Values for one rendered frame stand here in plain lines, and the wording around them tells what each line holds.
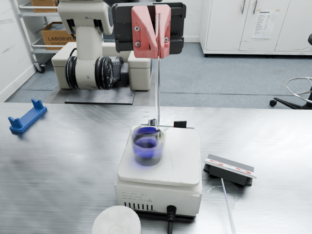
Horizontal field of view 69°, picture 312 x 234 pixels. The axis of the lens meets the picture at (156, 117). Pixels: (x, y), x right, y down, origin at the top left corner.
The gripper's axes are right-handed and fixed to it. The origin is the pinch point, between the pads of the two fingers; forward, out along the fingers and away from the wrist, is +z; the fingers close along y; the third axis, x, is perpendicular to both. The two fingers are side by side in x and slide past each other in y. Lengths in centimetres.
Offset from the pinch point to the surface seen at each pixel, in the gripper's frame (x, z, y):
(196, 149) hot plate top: 16.5, 0.7, 6.2
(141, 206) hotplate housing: 22.8, 5.5, -3.3
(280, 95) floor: 102, -134, 134
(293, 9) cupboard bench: 46, -211, 177
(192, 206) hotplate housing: 21.3, 7.5, 4.2
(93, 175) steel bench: 25.4, -3.8, -11.7
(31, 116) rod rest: 24.8, -23.9, -28.2
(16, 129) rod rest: 24.8, -19.1, -30.3
